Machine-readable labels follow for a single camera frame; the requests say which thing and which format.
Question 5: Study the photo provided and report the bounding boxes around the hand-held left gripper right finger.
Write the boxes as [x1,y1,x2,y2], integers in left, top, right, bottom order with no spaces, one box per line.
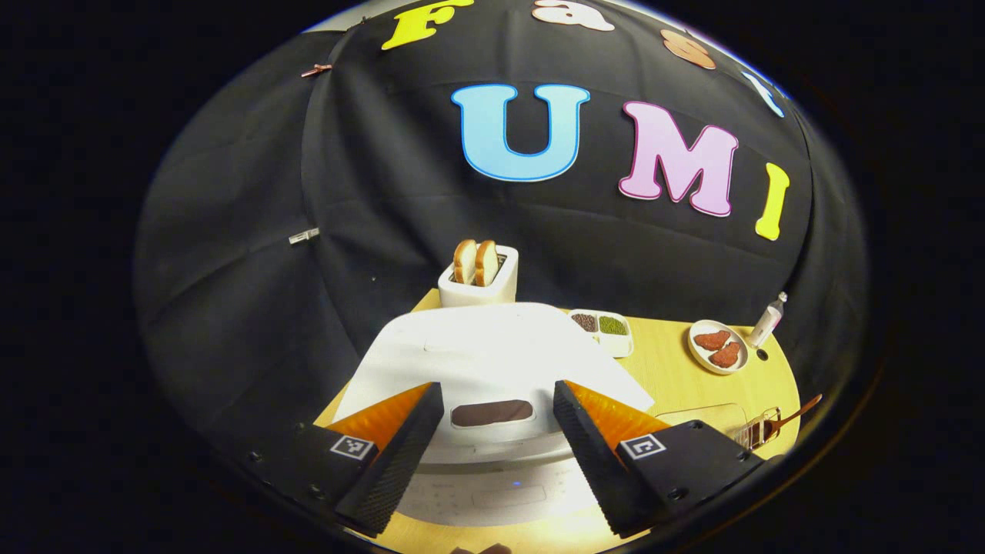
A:
[553,379,766,539]

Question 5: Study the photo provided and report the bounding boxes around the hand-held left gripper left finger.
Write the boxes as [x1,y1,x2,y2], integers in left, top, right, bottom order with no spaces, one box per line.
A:
[246,382,446,539]

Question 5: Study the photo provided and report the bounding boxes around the white rice cooker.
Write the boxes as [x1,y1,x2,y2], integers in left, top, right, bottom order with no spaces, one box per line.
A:
[332,302,656,528]

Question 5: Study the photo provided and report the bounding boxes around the metal wire chopstick holder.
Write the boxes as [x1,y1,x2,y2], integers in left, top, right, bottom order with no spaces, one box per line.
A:
[733,408,783,451]

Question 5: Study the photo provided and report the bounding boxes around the dark wooden spoon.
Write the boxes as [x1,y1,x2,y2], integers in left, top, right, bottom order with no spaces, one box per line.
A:
[758,394,823,439]

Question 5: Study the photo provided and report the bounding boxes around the clear plastic rice container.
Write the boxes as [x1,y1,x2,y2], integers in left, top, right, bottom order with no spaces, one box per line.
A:
[654,402,751,447]

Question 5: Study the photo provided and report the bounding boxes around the white divided grain dish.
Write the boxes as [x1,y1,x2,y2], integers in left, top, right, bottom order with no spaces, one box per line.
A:
[568,309,635,359]

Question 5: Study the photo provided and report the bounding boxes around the white round plate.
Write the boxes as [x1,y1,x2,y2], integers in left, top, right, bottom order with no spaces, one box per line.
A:
[687,319,750,375]

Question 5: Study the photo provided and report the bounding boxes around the white toaster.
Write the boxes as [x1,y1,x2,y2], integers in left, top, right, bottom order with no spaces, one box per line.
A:
[438,245,519,309]

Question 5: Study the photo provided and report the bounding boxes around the toast slice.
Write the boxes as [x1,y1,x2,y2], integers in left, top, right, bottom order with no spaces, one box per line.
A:
[452,239,478,285]
[474,240,500,288]

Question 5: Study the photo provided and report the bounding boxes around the clear bottle with pink label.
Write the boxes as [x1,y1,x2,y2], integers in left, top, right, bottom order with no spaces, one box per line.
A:
[746,292,789,349]

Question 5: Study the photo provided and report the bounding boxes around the black backdrop cloth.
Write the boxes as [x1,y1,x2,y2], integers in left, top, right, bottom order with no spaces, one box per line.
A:
[135,0,870,462]

